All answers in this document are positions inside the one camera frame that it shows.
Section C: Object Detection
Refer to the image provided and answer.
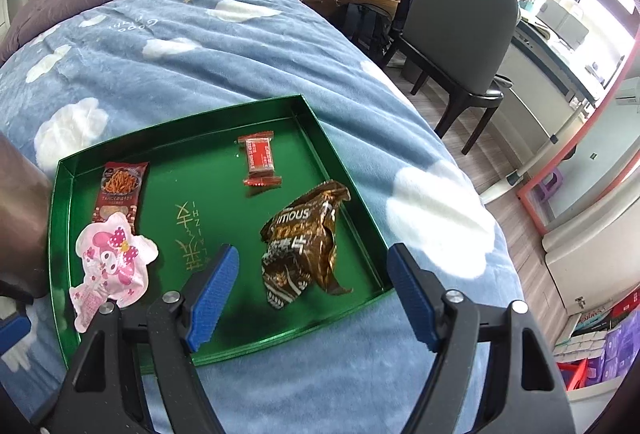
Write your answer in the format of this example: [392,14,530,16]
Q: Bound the grey chair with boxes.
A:
[382,0,519,155]

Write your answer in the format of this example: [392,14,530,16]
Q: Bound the brown snack packet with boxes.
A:
[260,180,353,309]

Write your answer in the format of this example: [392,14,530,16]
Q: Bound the black backpack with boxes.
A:
[332,2,396,59]

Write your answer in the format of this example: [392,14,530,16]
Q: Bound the stack of purple packets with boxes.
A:
[597,321,640,387]

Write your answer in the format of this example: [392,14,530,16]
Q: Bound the pink cartoon snack packet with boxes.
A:
[69,222,159,332]

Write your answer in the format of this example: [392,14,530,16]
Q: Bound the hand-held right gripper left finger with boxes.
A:
[37,244,240,434]

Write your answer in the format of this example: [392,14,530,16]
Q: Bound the green tray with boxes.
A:
[47,94,393,367]

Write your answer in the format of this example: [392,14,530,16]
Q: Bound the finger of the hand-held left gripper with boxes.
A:
[0,316,32,357]
[0,281,33,305]

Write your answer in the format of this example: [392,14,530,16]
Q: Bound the white desk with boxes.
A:
[480,8,626,202]

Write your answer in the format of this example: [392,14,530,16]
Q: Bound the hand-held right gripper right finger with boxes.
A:
[387,242,576,434]

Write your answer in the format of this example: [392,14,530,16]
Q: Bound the red stick snack packet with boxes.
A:
[92,161,150,235]

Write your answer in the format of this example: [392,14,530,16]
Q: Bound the blue cloud blanket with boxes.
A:
[0,0,526,434]

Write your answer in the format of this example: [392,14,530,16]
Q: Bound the white desk monitor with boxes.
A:
[535,0,591,47]

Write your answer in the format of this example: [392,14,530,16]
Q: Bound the small red candy packet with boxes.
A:
[236,131,282,189]

